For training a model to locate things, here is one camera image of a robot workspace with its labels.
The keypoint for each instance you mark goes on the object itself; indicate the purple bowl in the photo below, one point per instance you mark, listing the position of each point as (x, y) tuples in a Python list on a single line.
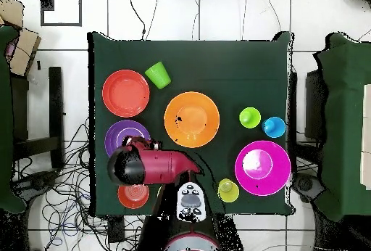
[(121, 135)]

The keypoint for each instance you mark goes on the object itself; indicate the large orange bowl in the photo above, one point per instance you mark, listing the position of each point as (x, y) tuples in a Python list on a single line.
[(192, 119)]

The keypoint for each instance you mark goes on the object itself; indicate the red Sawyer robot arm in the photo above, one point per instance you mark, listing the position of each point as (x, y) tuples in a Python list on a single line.
[(162, 166)]

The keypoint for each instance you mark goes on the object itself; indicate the wide red-orange bowl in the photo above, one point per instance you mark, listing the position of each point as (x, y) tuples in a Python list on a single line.
[(126, 93)]

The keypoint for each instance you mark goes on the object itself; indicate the small orange bowl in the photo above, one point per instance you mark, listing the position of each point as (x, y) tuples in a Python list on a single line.
[(133, 196)]

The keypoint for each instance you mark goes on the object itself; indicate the black power strip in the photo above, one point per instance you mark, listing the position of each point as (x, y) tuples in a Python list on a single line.
[(116, 229)]

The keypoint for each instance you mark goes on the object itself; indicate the yellow cup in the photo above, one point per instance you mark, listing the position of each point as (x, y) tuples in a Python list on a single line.
[(229, 190)]

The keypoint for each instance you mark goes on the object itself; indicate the dark green tablecloth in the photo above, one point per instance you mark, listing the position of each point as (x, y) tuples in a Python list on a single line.
[(217, 68)]

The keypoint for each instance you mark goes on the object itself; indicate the lime green cup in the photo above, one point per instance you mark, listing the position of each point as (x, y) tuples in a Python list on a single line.
[(249, 117)]

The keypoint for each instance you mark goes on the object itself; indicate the black stand base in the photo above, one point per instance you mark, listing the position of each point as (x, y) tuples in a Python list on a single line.
[(305, 184), (37, 182)]

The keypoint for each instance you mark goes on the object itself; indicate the large pink bowl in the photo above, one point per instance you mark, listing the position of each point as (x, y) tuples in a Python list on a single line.
[(262, 168)]

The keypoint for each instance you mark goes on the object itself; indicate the blue cup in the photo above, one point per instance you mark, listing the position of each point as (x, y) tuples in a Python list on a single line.
[(274, 127)]

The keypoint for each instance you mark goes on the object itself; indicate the green cloth covered table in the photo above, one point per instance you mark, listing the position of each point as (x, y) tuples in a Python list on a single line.
[(345, 117), (4, 117)]

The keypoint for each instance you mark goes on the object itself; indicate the cardboard box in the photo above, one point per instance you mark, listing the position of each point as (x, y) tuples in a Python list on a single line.
[(24, 52), (10, 10)]

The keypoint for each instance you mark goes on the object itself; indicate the white box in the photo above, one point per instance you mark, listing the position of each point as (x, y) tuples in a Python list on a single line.
[(366, 135)]

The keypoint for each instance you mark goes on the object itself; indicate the black chair frame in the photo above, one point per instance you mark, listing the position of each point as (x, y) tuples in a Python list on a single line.
[(55, 111)]

